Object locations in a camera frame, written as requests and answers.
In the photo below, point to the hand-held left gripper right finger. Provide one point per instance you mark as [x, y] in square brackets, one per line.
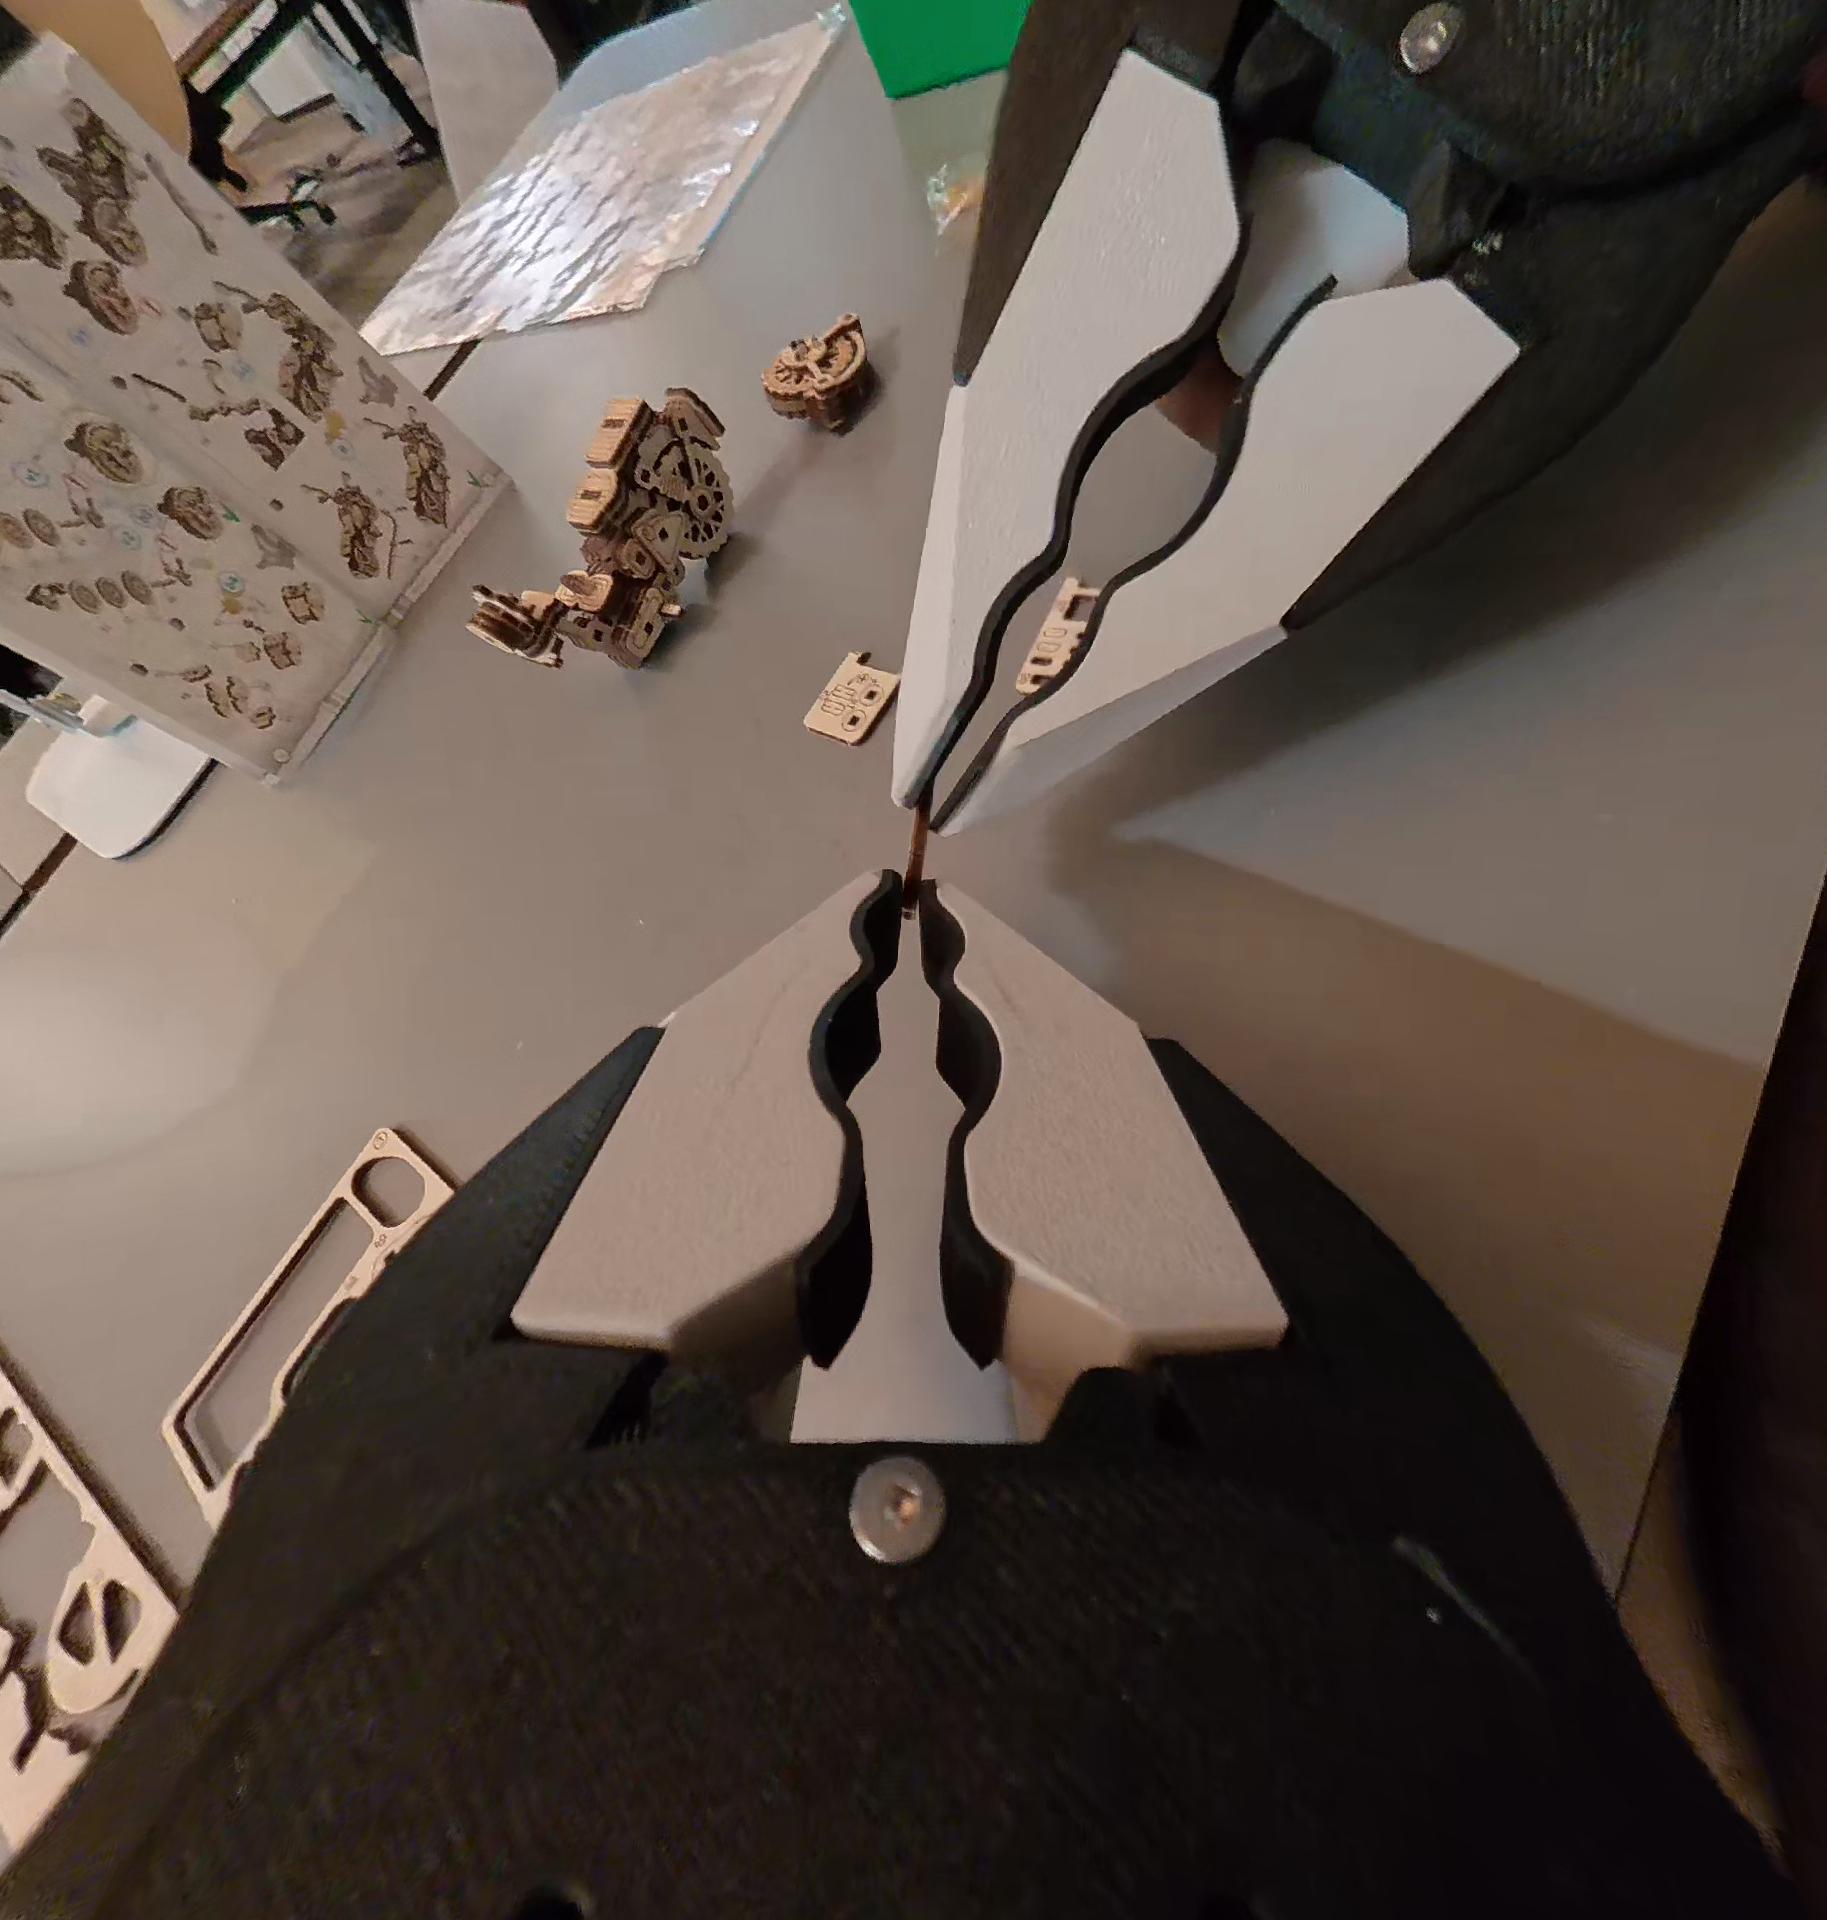
[1107, 1186]

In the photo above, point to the small thin wooden part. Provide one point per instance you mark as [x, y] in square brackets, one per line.
[918, 863]

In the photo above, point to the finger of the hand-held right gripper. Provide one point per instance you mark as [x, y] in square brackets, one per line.
[1062, 299]
[1350, 450]

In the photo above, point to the silver foil sheet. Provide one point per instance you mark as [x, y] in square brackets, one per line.
[611, 194]

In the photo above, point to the small wooden gear assembly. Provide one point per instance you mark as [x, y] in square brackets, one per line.
[820, 373]

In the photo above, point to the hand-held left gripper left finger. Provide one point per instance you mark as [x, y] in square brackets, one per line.
[703, 1141]

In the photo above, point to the grey desk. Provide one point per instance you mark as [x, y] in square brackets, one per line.
[479, 930]

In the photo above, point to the small clear wrapper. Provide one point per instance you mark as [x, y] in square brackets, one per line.
[955, 192]

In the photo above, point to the narrow wooden puzzle sheet frame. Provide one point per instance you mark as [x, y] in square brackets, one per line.
[217, 1424]

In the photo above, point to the wide wooden puzzle sheet frame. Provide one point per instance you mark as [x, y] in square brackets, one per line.
[44, 1619]

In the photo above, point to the green plastic bin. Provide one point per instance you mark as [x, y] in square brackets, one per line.
[944, 44]

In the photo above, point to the printed assembly instruction booklet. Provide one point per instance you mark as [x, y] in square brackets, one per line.
[179, 434]

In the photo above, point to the black metal chair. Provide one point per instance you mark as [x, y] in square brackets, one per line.
[300, 91]

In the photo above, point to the bent wooden puzzle piece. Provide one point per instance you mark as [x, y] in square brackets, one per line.
[1056, 637]

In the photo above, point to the large wooden gear model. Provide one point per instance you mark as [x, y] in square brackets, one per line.
[642, 525]

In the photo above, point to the white flat device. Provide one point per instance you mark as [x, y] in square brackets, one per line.
[120, 788]

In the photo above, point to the person's dark brown clothing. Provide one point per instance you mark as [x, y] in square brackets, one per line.
[1782, 1424]

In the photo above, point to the flat wooden cutout piece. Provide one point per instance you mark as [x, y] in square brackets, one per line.
[853, 697]

